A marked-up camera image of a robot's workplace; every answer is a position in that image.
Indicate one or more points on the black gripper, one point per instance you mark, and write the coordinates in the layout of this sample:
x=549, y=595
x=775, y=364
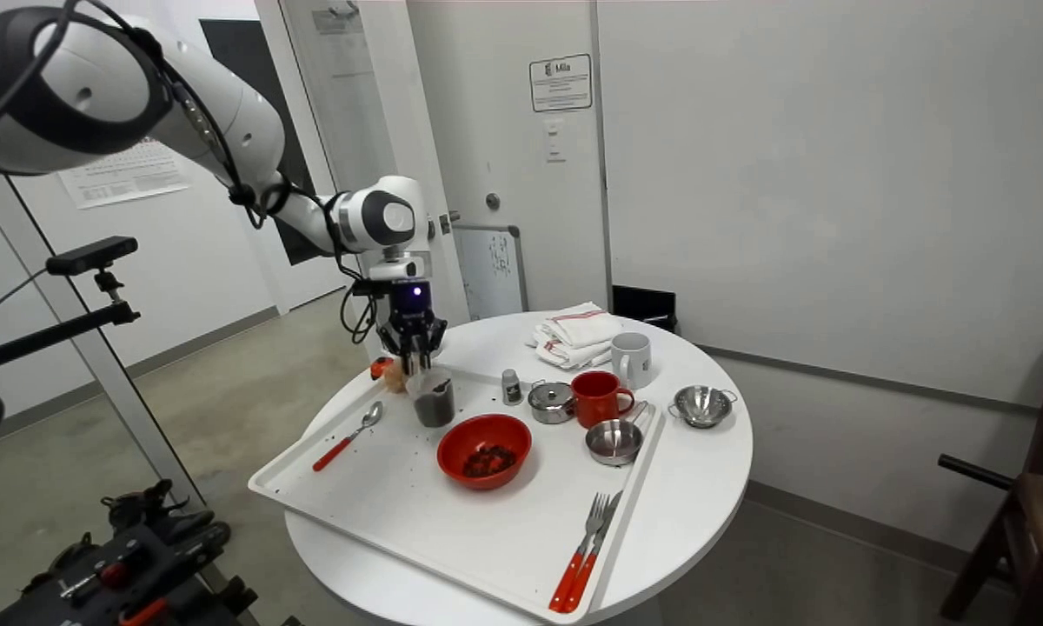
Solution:
x=411, y=324

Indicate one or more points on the clear plastic jug dark contents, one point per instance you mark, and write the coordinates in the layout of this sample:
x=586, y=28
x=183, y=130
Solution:
x=431, y=406

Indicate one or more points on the white black Franka robot arm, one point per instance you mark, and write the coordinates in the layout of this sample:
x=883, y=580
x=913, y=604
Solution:
x=70, y=93

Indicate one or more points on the red bowl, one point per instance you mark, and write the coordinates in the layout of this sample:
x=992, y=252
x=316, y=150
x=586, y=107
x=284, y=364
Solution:
x=484, y=457

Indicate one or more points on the small steel bowl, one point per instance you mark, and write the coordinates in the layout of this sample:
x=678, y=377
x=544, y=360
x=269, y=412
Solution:
x=704, y=406
x=612, y=442

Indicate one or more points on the bag of bread rolls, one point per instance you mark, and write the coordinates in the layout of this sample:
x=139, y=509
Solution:
x=396, y=377

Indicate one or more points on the small orange round object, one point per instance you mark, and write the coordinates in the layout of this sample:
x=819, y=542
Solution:
x=381, y=365

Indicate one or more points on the small grey shaker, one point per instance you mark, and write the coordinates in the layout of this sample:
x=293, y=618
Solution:
x=512, y=389

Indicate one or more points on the small lidded steel dish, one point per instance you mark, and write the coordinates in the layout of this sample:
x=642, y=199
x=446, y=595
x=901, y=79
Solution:
x=549, y=401

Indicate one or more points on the white cloth with red stripes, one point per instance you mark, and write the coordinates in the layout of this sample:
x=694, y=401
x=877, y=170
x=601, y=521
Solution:
x=576, y=332

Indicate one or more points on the white rectangular tray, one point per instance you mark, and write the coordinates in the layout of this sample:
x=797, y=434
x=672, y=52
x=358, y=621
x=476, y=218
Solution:
x=428, y=523

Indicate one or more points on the red mug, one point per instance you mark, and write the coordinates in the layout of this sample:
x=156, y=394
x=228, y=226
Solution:
x=596, y=401

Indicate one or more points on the white mug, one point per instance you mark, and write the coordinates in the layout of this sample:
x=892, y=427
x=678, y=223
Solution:
x=630, y=357

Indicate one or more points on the dark wooden chair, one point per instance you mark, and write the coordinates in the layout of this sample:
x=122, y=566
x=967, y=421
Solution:
x=1036, y=532

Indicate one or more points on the white wall sign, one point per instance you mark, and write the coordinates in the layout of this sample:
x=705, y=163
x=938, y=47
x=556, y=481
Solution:
x=559, y=84

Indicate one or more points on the metal camera stand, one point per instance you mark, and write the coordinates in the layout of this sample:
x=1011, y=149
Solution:
x=104, y=360

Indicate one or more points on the black bar-shaped camera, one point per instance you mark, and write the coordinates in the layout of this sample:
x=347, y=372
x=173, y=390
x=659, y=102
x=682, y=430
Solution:
x=91, y=257

